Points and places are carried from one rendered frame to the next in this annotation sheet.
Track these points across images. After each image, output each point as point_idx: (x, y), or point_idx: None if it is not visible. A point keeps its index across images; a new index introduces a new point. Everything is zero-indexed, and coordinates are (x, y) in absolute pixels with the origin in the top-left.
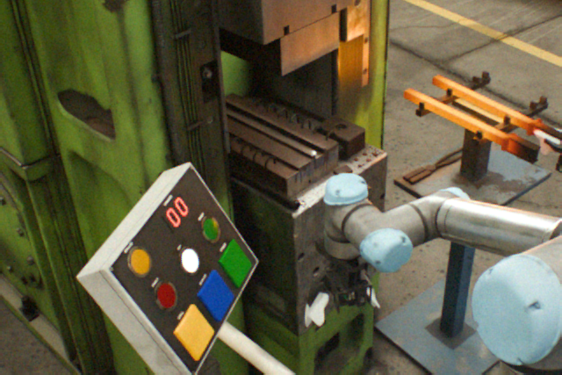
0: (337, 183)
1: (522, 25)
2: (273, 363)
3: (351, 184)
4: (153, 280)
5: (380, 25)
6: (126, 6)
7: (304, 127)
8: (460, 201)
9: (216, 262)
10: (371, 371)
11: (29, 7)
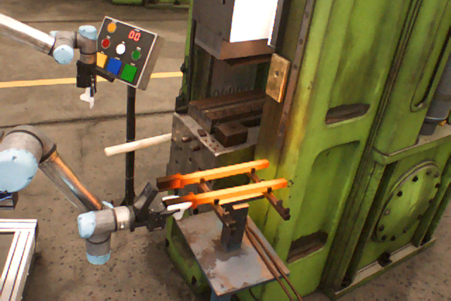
0: (88, 26)
1: None
2: (130, 143)
3: (84, 27)
4: (108, 35)
5: (299, 117)
6: None
7: (233, 113)
8: (47, 34)
9: (125, 63)
10: (192, 295)
11: None
